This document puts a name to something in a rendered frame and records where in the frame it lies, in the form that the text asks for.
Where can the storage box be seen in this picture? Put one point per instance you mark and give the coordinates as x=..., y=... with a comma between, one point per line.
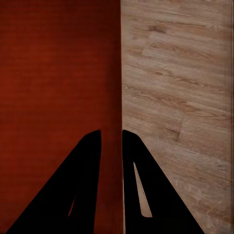
x=60, y=79

